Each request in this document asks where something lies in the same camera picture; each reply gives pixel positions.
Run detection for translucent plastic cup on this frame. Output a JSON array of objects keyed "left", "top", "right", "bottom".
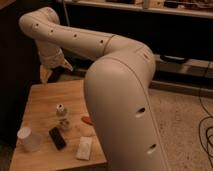
[{"left": 17, "top": 127, "right": 42, "bottom": 152}]

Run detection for black object on shelf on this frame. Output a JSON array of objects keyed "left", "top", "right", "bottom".
[{"left": 160, "top": 55, "right": 189, "bottom": 64}]

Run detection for black phone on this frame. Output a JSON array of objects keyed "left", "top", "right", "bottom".
[{"left": 49, "top": 127, "right": 66, "bottom": 150}]

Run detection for wooden table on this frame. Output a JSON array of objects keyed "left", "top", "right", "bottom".
[{"left": 9, "top": 80, "right": 108, "bottom": 171}]

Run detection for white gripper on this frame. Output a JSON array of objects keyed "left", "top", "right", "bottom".
[{"left": 38, "top": 42, "right": 73, "bottom": 84}]

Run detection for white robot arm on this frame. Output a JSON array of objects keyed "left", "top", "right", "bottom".
[{"left": 19, "top": 7, "right": 171, "bottom": 171}]

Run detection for low wooden shelf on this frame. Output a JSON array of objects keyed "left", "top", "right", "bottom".
[{"left": 66, "top": 53, "right": 213, "bottom": 98}]

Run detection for black cables on floor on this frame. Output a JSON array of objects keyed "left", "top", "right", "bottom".
[{"left": 197, "top": 59, "right": 213, "bottom": 160}]

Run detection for red small object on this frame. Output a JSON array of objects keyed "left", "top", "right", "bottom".
[{"left": 81, "top": 116, "right": 93, "bottom": 125}]

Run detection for upper workbench shelf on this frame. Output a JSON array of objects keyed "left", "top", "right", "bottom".
[{"left": 56, "top": 0, "right": 213, "bottom": 19}]

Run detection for clear plastic bottle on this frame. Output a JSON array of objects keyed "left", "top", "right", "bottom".
[{"left": 56, "top": 104, "right": 70, "bottom": 131}]

